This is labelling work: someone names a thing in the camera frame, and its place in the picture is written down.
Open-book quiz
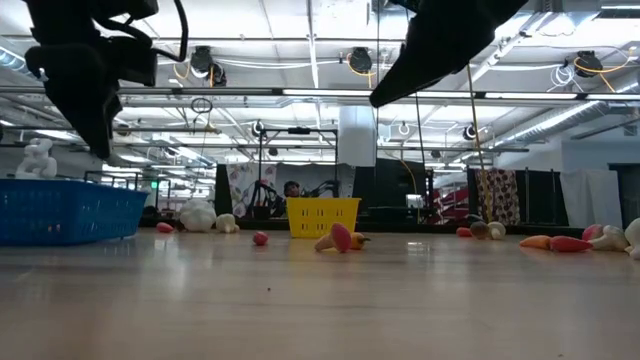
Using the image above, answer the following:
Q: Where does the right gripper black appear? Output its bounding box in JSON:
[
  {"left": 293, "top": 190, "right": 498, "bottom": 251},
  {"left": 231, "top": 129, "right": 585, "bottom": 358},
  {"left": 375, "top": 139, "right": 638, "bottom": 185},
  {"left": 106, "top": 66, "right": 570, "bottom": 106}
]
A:
[{"left": 369, "top": 0, "right": 529, "bottom": 108}]

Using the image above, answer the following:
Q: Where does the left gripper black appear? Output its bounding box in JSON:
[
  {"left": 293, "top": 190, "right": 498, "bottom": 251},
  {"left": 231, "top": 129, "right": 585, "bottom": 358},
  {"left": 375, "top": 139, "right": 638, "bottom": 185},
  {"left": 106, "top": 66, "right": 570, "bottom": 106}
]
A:
[{"left": 24, "top": 42, "right": 124, "bottom": 159}]

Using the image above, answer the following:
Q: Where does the large white garlic bulb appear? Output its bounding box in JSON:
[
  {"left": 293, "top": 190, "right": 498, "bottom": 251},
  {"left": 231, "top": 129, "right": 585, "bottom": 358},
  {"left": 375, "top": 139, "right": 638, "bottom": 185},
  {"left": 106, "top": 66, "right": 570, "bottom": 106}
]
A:
[{"left": 178, "top": 198, "right": 218, "bottom": 234}]

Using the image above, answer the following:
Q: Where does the small white mushroom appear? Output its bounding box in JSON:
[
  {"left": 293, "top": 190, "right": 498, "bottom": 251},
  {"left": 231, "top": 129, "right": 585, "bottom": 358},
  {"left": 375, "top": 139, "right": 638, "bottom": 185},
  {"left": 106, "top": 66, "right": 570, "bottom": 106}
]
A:
[{"left": 215, "top": 213, "right": 241, "bottom": 234}]

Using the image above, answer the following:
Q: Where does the orange carrot toy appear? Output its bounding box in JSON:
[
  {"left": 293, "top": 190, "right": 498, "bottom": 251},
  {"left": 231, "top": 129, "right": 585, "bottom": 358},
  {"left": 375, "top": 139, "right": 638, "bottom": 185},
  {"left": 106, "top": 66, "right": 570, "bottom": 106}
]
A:
[{"left": 518, "top": 234, "right": 553, "bottom": 251}]

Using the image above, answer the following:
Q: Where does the large red chili pepper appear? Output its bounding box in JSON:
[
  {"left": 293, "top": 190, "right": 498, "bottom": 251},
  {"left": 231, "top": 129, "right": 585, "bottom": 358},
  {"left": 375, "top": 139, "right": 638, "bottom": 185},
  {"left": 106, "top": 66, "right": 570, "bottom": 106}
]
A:
[{"left": 549, "top": 235, "right": 595, "bottom": 254}]

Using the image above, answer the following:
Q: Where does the large white mushroom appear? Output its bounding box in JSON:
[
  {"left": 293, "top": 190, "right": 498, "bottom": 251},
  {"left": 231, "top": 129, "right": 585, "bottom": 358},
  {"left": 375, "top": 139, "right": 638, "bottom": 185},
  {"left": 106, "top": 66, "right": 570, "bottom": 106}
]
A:
[{"left": 588, "top": 224, "right": 630, "bottom": 252}]

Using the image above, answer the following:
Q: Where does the white lumpy figure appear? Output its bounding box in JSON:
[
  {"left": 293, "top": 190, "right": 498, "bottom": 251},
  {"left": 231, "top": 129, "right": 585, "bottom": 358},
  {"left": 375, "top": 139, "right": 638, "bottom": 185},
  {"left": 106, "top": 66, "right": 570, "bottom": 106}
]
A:
[{"left": 14, "top": 137, "right": 59, "bottom": 180}]

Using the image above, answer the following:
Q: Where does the white pillar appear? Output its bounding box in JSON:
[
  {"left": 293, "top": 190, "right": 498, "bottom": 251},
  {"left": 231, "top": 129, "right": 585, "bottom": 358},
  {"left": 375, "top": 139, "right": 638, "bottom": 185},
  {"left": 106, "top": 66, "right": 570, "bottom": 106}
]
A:
[{"left": 338, "top": 104, "right": 378, "bottom": 168}]

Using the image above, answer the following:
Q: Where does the blue plastic basket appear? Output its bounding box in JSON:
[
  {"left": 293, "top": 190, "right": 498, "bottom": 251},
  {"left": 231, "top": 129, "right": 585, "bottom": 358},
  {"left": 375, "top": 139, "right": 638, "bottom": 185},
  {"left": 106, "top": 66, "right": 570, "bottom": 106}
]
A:
[{"left": 0, "top": 178, "right": 150, "bottom": 247}]

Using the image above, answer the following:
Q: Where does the long ceiling light bar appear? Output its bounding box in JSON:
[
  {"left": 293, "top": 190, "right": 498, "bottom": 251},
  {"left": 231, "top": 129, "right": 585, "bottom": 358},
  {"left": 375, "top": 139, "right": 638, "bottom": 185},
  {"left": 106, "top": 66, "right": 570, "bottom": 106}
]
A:
[{"left": 0, "top": 85, "right": 640, "bottom": 101}]

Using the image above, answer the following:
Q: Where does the black partition panel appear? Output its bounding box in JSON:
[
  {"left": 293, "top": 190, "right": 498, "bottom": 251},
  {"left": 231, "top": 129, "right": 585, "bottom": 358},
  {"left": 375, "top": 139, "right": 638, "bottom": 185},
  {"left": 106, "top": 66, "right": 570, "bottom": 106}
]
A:
[
  {"left": 352, "top": 158, "right": 434, "bottom": 225},
  {"left": 514, "top": 168, "right": 569, "bottom": 226}
]

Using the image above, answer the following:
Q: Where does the red rack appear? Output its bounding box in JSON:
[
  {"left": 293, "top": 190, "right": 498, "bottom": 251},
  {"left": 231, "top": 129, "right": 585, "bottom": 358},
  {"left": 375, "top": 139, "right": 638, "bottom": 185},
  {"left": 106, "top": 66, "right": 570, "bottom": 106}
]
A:
[{"left": 431, "top": 185, "right": 475, "bottom": 225}]

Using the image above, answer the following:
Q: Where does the brown patterned cloth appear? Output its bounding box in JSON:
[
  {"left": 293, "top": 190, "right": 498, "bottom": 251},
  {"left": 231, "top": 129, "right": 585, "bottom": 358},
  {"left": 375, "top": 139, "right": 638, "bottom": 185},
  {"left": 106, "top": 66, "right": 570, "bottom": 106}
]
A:
[{"left": 473, "top": 168, "right": 522, "bottom": 227}]

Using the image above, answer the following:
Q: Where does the floral patterned cloth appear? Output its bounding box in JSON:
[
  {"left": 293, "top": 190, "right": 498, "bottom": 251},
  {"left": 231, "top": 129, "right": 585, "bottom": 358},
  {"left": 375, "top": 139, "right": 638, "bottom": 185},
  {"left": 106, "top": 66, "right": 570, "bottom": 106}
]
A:
[{"left": 225, "top": 162, "right": 278, "bottom": 219}]

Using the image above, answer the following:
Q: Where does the yellow plastic basket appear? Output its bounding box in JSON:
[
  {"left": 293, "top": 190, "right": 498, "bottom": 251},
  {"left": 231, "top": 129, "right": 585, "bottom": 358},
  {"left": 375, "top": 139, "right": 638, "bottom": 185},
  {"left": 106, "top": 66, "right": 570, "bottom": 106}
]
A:
[{"left": 285, "top": 196, "right": 362, "bottom": 240}]

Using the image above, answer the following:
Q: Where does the white hanging cloth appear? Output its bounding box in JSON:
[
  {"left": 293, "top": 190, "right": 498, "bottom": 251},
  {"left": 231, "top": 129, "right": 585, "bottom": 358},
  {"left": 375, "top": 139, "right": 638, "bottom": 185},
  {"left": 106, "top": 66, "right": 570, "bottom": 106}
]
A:
[{"left": 558, "top": 168, "right": 624, "bottom": 229}]

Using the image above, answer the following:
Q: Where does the black hanging cable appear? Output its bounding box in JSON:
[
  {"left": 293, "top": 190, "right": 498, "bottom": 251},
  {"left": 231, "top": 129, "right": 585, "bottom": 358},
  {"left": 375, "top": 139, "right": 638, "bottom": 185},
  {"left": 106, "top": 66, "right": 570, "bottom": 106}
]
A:
[{"left": 412, "top": 92, "right": 428, "bottom": 169}]

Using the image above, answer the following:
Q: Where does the black ceiling cable reel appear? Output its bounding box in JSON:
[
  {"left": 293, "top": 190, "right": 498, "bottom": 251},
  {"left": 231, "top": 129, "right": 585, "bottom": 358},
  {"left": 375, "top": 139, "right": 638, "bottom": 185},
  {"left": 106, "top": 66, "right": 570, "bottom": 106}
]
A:
[
  {"left": 347, "top": 46, "right": 374, "bottom": 75},
  {"left": 190, "top": 44, "right": 229, "bottom": 87},
  {"left": 573, "top": 49, "right": 604, "bottom": 79}
]

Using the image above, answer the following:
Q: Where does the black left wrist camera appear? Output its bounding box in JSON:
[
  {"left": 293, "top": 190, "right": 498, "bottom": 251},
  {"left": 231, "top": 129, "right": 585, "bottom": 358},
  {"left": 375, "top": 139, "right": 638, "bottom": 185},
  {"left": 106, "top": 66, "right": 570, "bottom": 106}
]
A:
[{"left": 107, "top": 35, "right": 159, "bottom": 87}]

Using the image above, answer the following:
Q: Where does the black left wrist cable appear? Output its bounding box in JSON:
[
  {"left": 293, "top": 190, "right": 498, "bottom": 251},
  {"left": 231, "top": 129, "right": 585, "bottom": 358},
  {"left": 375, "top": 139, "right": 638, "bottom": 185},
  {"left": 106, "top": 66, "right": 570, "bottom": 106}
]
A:
[{"left": 149, "top": 0, "right": 190, "bottom": 64}]

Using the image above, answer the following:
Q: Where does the black metal gantry frame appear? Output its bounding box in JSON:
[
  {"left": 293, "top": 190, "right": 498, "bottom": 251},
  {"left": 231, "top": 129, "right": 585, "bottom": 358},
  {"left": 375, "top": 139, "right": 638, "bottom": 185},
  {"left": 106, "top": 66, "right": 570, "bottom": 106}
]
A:
[{"left": 256, "top": 126, "right": 340, "bottom": 221}]

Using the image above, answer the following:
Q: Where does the silver ventilation duct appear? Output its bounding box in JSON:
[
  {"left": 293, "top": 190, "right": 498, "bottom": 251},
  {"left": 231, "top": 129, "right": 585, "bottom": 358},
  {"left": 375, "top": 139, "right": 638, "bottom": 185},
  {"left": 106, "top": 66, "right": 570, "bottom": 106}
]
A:
[{"left": 492, "top": 99, "right": 640, "bottom": 151}]

